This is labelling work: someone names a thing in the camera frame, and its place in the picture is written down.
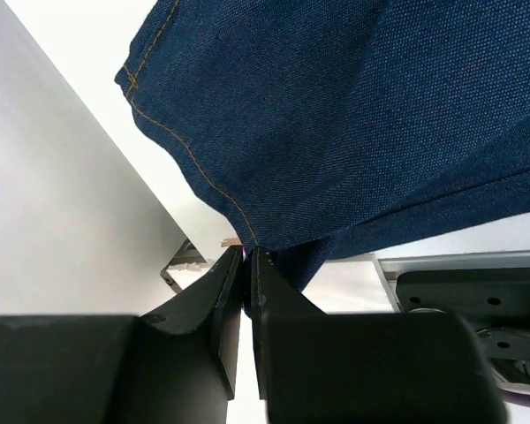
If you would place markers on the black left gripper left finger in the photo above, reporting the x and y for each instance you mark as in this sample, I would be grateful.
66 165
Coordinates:
175 364

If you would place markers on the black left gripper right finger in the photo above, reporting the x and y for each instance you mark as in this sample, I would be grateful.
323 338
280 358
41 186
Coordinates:
315 367

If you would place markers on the dark blue denim trousers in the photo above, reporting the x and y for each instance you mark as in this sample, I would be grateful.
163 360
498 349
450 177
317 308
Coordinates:
326 129

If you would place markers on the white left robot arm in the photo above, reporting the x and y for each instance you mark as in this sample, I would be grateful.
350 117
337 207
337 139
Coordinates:
490 295

